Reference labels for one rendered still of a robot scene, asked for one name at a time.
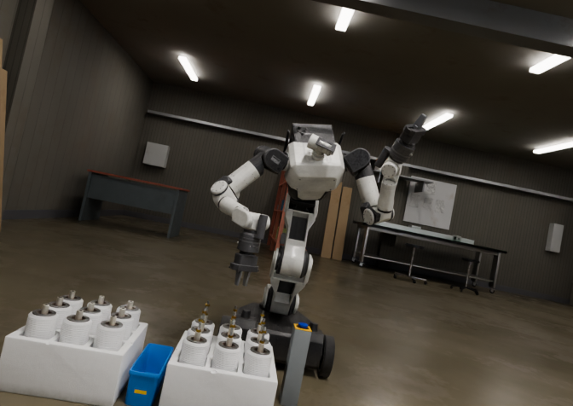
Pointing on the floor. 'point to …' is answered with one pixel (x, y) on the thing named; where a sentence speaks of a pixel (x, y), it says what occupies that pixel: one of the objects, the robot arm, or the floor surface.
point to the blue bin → (147, 374)
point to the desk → (125, 195)
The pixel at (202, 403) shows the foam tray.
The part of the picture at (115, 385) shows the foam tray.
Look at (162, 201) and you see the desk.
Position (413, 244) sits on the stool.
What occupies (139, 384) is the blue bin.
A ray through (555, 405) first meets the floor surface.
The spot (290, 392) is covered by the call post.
